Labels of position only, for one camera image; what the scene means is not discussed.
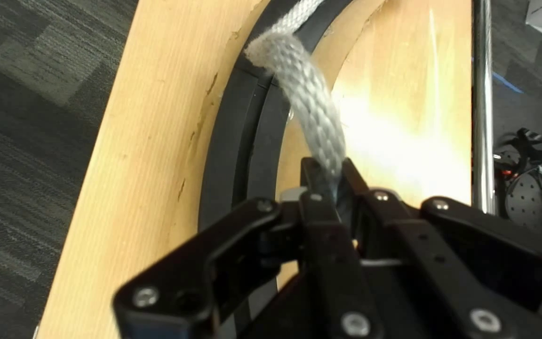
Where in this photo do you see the metal cart with handle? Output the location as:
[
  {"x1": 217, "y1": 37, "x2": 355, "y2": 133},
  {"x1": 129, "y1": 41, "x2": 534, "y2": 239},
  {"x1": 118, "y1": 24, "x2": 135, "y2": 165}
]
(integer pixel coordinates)
[{"x1": 470, "y1": 0, "x2": 496, "y2": 212}]

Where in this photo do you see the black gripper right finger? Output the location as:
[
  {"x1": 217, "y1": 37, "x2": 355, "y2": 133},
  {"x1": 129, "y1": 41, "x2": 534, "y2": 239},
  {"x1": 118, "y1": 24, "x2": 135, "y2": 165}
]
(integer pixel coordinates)
[{"x1": 340, "y1": 162, "x2": 542, "y2": 339}]

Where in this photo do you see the black curved track object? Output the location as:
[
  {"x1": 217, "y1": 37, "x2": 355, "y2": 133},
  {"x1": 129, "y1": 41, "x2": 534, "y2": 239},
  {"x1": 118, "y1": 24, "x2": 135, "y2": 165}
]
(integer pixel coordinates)
[{"x1": 195, "y1": 0, "x2": 353, "y2": 233}]

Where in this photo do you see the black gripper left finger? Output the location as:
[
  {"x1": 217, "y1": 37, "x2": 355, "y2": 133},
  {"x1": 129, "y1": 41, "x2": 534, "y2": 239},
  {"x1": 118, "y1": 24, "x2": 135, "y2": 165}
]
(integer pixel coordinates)
[{"x1": 112, "y1": 158, "x2": 381, "y2": 339}]

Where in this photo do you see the white braided rope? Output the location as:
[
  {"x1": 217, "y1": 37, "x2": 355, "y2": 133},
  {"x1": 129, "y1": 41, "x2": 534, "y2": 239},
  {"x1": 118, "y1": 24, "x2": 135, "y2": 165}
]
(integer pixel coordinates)
[{"x1": 242, "y1": 0, "x2": 349, "y2": 190}]

